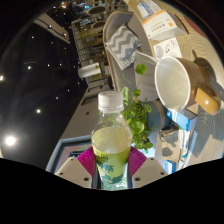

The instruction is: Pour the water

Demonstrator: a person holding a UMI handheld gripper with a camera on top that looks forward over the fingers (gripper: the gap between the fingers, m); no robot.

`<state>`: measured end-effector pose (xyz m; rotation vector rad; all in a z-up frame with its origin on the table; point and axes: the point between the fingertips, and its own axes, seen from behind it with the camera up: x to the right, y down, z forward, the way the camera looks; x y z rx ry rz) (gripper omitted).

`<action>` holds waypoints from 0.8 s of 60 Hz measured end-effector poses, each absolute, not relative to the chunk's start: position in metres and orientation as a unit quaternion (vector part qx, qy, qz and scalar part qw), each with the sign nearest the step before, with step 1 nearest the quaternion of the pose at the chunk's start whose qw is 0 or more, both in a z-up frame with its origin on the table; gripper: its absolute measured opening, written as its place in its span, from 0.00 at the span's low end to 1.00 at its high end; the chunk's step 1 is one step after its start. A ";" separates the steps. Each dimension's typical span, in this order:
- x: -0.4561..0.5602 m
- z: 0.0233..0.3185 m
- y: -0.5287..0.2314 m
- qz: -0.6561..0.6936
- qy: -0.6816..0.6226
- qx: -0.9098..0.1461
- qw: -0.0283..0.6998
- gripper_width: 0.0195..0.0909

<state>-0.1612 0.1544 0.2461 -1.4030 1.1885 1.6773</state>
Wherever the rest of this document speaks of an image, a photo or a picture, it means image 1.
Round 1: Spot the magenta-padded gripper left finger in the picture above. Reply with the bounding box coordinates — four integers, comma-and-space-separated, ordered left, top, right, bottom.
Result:
54, 145, 98, 189

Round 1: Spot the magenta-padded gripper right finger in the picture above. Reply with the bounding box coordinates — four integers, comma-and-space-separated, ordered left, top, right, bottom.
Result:
126, 145, 168, 190

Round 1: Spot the green tea drink bottle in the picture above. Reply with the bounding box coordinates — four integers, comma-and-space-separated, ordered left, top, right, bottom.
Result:
90, 90, 134, 191

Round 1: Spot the blue white card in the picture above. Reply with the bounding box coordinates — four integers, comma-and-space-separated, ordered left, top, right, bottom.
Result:
164, 159, 178, 175

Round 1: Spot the white leaflet with pen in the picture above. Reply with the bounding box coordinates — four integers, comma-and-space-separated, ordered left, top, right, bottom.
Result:
179, 128, 195, 168

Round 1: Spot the green potted plant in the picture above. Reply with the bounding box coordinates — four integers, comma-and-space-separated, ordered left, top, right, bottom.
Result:
119, 63, 174, 151

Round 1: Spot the small blue white carton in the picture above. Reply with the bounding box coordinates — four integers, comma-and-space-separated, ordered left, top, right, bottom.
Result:
166, 109, 198, 132

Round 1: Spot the group of ceiling spotlights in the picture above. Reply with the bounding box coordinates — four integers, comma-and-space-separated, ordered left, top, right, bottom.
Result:
0, 29, 73, 148

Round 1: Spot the grey curved sofa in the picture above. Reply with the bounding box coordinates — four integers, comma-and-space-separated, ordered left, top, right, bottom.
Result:
102, 10, 159, 103

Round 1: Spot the brown ceramic mug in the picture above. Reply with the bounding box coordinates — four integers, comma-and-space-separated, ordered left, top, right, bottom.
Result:
153, 55, 223, 117

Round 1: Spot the white printed paper sheet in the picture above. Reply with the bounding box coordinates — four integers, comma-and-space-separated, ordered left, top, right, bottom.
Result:
152, 37, 183, 60

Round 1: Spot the grey chevron pillow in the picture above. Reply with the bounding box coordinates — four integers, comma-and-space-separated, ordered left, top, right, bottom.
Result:
104, 24, 143, 71

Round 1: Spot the white orange flat box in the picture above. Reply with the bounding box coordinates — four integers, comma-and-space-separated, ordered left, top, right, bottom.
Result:
141, 9, 189, 43

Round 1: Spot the group of round-backed chairs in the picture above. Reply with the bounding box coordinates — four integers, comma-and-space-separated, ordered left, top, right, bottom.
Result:
84, 3, 111, 31

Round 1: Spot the blue white card pack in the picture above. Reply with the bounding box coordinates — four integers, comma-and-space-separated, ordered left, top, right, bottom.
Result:
136, 1, 153, 18

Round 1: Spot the white paper slip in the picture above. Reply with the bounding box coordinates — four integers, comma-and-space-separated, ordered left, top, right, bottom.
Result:
148, 0, 163, 14

